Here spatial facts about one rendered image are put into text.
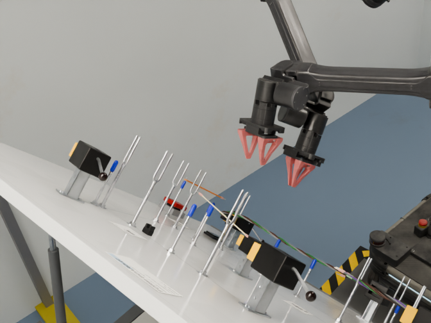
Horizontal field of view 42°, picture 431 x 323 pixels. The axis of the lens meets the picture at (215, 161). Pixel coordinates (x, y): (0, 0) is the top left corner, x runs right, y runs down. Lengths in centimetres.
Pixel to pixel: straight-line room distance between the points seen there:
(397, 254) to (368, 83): 131
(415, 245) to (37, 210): 206
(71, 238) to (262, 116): 75
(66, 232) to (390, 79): 85
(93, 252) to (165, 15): 201
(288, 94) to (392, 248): 138
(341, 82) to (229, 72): 164
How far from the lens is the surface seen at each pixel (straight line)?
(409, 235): 267
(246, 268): 106
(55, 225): 71
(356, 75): 133
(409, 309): 103
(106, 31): 244
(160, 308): 59
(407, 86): 132
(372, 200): 318
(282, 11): 159
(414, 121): 382
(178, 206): 152
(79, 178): 94
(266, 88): 133
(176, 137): 285
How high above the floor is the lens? 211
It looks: 37 degrees down
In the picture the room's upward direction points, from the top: 8 degrees counter-clockwise
